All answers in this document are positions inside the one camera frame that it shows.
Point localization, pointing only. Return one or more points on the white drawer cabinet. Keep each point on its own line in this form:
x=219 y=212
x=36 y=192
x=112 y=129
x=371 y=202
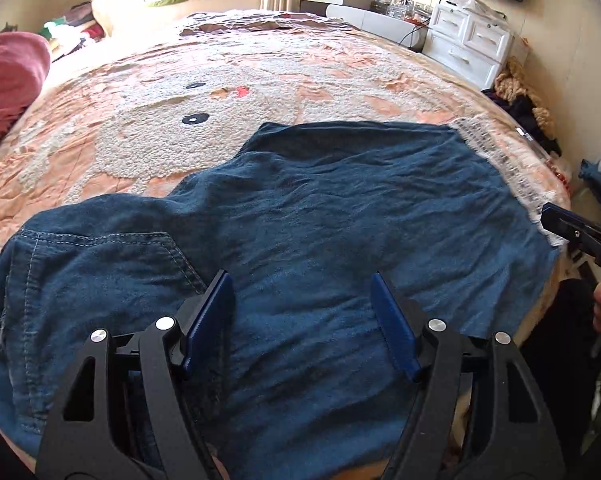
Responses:
x=471 y=45

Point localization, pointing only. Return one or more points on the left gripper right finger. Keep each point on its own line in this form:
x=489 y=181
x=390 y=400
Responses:
x=477 y=413

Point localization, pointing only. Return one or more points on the pile of folded clothes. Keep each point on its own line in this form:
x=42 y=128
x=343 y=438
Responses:
x=73 y=31

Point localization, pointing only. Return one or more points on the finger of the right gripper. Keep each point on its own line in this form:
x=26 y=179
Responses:
x=582 y=233

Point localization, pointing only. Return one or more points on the peach bunny bedspread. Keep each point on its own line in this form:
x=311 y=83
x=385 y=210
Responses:
x=139 y=120

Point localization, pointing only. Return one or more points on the dark clothes pile on floor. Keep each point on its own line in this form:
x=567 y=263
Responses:
x=511 y=92

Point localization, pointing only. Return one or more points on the pink crumpled blanket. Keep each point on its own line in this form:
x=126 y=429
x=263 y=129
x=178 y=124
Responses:
x=25 y=61

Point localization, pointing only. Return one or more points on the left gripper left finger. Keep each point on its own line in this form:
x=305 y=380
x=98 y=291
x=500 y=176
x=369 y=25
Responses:
x=120 y=410

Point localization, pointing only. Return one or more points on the blue denim pants lace hem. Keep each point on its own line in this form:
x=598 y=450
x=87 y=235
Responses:
x=301 y=218

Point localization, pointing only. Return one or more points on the purple-grey crumpled quilt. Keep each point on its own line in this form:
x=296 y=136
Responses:
x=255 y=21

